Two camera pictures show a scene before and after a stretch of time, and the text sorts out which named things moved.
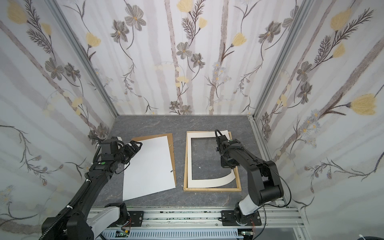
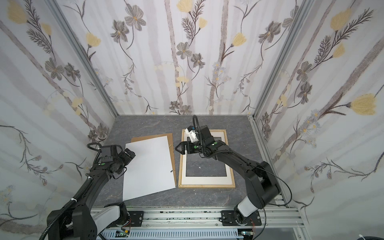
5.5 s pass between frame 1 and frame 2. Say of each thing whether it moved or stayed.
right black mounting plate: stayed
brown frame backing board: stayed
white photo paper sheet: stayed
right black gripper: moved
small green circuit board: stayed
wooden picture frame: moved
